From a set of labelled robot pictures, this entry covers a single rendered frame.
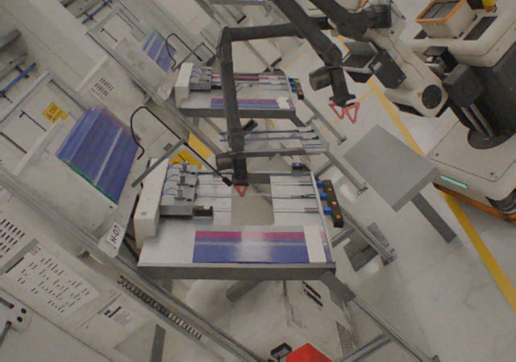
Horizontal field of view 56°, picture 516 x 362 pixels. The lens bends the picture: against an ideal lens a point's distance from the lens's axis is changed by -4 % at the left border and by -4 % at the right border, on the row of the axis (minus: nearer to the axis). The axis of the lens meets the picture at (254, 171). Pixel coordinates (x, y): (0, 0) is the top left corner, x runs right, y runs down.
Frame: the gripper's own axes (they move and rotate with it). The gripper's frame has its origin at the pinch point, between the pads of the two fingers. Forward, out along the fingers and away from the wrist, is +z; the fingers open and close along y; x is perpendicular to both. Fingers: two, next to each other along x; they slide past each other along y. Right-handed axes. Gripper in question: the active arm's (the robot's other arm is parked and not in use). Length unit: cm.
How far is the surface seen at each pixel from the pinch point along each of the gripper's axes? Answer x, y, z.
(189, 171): -23.1, -10.2, -7.6
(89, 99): -65, -23, -40
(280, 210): 15.6, 11.3, 2.1
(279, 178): 17.5, -15.5, 2.4
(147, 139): -58, -97, 17
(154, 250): -34, 38, -2
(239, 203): -4, -96, 68
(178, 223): -25.9, 20.9, -1.4
